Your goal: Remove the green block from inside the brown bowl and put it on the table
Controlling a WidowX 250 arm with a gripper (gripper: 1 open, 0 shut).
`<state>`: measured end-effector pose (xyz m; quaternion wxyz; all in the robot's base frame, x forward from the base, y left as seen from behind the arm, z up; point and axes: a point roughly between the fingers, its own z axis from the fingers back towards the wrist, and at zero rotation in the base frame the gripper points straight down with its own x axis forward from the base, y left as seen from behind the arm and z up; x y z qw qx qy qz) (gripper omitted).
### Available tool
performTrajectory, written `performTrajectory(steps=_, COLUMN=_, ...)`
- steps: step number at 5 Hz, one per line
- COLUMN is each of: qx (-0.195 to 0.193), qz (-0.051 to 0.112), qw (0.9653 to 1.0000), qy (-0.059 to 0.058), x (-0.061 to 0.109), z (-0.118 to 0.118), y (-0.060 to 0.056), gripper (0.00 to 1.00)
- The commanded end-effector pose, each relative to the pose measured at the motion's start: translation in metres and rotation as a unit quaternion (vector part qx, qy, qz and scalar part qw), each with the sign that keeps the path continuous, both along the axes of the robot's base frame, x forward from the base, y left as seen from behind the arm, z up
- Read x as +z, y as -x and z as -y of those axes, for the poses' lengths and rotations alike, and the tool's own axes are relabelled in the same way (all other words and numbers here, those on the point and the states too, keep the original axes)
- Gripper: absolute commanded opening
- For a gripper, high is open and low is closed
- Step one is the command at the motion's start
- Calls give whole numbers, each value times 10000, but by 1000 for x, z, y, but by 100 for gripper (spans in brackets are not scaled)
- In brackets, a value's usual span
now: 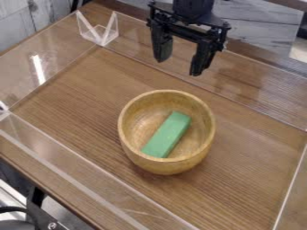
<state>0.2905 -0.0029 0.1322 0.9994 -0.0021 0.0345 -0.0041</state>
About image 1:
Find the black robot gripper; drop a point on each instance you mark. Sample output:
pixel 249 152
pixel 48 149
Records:
pixel 189 20

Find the black table leg bracket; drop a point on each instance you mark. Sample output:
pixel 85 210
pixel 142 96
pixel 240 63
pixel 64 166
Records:
pixel 44 221

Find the green rectangular block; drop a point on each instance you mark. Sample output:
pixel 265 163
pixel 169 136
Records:
pixel 166 135

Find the brown wooden bowl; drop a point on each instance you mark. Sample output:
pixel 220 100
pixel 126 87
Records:
pixel 140 118

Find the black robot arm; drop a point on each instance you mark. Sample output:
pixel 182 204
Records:
pixel 186 19

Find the clear acrylic tray walls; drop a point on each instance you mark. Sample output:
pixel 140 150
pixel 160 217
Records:
pixel 64 88

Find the clear acrylic corner bracket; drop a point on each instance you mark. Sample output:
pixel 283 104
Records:
pixel 101 35

